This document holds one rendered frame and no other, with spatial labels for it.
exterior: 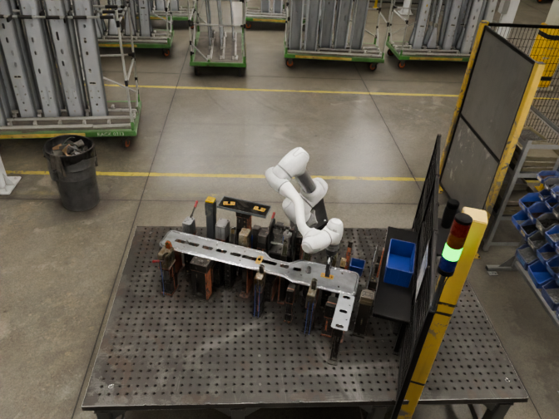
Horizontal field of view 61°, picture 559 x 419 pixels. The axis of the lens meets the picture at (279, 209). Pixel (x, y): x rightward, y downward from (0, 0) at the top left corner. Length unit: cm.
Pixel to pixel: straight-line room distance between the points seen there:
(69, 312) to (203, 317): 155
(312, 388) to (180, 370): 78
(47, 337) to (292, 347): 210
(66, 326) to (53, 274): 67
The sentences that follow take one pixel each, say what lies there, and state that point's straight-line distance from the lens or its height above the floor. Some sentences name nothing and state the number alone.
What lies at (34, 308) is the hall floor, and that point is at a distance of 463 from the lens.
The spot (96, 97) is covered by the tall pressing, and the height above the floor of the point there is 56.
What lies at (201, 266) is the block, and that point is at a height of 102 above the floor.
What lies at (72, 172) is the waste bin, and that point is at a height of 52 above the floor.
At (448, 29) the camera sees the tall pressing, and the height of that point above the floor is 69.
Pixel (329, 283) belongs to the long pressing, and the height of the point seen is 100.
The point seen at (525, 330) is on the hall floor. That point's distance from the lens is 478.
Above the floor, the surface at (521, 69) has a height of 186.
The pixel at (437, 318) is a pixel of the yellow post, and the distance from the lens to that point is 253.
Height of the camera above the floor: 316
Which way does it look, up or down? 36 degrees down
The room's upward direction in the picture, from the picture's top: 4 degrees clockwise
